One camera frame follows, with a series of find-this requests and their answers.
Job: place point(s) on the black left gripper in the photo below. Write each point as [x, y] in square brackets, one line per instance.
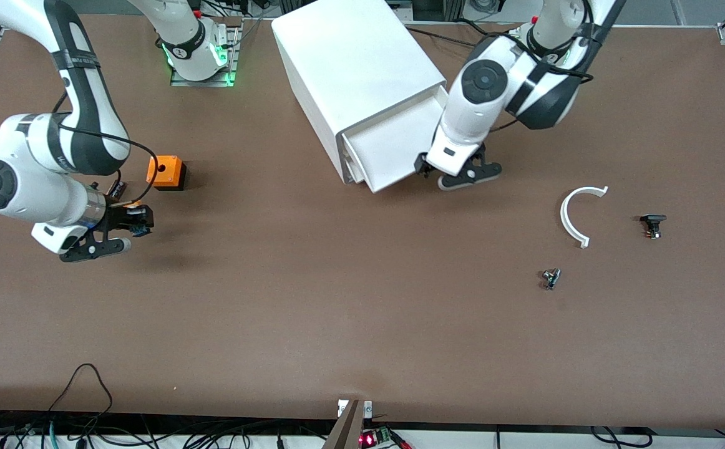
[420, 165]

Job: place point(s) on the circuit board with red light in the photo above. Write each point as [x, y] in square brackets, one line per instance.
[369, 439]

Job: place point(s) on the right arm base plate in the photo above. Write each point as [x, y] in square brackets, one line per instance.
[178, 80]

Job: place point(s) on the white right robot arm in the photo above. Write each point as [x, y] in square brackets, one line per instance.
[25, 187]

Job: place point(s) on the dark metal frame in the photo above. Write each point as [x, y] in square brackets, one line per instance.
[437, 7]

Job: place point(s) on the white drawer cabinet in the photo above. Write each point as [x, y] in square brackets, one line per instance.
[350, 56]

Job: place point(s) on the white plastic drawer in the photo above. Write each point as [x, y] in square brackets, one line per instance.
[394, 143]
[356, 173]
[349, 153]

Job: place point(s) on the orange push button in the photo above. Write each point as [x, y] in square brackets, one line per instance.
[130, 204]

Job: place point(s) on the small metal contact part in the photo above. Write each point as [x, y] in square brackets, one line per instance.
[551, 277]

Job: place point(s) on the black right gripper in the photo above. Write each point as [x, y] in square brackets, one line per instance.
[115, 217]

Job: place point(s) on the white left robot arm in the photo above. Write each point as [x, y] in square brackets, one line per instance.
[481, 81]

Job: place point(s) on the white curved plastic arc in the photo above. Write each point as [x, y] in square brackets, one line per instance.
[565, 218]

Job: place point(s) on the black switch part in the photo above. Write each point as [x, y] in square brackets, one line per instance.
[652, 219]

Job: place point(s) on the orange button box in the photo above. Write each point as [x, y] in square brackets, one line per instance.
[163, 171]

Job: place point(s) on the small black terminal block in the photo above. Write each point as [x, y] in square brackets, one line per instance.
[119, 187]

